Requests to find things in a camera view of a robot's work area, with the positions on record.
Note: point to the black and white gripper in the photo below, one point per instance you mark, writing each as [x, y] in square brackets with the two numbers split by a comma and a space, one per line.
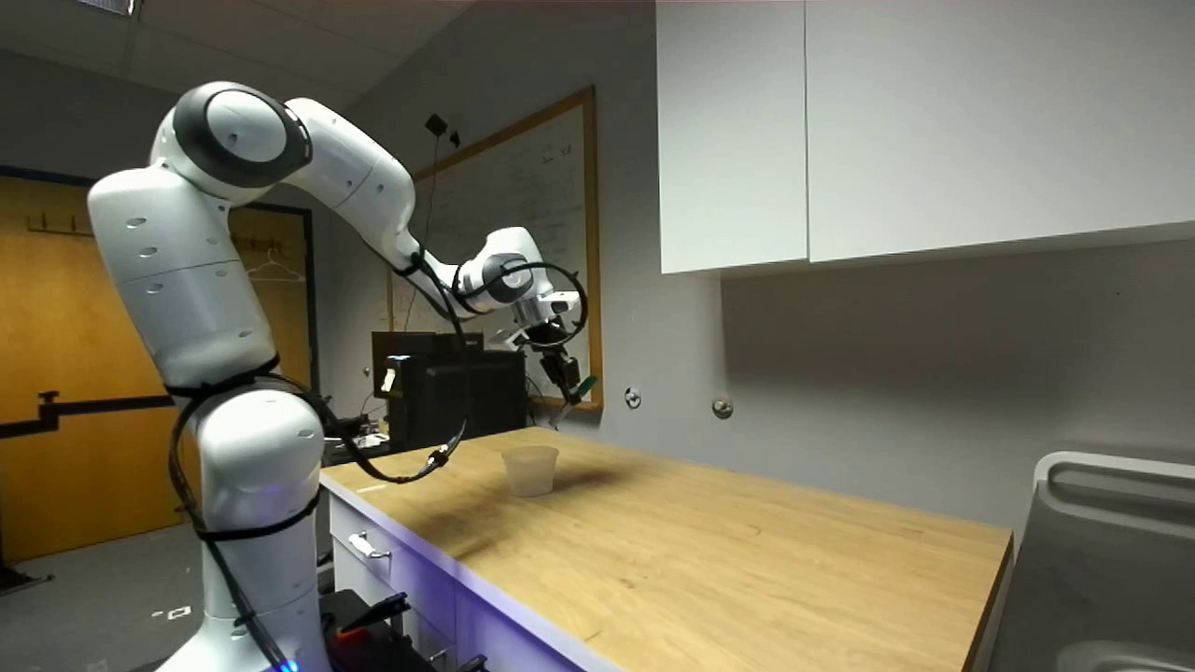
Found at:
[546, 334]

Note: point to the black and red clamp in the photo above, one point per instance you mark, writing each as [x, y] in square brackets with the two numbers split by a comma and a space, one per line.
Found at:
[365, 623]

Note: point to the round metal wall knob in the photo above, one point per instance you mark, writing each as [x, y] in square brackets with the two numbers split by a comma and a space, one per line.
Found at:
[723, 404]
[633, 399]

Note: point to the orange wooden door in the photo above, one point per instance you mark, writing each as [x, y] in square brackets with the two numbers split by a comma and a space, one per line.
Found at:
[75, 374]

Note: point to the black computer box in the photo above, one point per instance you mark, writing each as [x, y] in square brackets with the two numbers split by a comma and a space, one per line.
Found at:
[449, 391]

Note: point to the black horizontal mounting bar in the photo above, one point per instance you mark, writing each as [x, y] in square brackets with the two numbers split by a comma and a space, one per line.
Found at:
[75, 413]

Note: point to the clear plastic cup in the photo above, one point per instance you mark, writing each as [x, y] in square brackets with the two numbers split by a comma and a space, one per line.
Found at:
[527, 472]

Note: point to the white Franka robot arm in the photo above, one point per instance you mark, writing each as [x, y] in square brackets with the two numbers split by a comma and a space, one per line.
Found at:
[226, 338]

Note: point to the white wall cabinet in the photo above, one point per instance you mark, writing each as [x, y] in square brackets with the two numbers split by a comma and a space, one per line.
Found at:
[922, 125]

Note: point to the wood-framed whiteboard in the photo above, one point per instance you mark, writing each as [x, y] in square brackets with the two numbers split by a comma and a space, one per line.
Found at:
[526, 238]

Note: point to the green marker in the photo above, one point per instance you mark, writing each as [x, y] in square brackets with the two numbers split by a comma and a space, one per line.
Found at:
[588, 387]

